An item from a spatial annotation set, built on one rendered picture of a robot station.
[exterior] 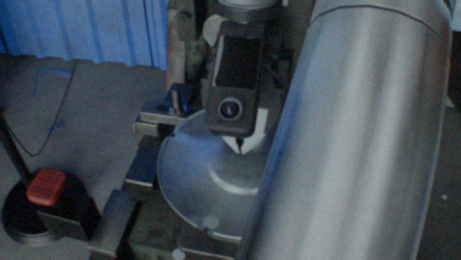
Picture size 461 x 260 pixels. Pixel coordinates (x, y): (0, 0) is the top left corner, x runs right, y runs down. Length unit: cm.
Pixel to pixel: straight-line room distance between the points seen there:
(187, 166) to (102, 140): 125
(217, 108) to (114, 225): 45
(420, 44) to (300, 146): 7
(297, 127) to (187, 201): 45
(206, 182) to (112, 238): 23
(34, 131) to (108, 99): 41
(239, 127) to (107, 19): 186
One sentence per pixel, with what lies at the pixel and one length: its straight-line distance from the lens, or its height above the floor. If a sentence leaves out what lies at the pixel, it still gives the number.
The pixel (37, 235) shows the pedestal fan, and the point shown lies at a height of 3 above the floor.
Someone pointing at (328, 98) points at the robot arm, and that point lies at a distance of 16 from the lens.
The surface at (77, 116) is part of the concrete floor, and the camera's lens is 203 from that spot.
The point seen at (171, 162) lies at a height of 78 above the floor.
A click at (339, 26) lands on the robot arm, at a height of 118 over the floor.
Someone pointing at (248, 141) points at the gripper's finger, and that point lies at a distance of 48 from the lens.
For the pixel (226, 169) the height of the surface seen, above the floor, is 79.
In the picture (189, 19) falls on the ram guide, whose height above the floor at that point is 103.
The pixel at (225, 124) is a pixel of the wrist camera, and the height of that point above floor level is 102.
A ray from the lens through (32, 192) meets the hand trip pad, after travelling 70.
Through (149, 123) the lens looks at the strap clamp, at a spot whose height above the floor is 74.
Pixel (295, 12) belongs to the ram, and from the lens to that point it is 51.
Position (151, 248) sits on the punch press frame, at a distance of 73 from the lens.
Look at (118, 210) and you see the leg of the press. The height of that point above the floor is 64.
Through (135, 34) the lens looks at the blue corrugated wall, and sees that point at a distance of 214.
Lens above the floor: 126
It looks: 44 degrees down
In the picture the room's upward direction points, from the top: straight up
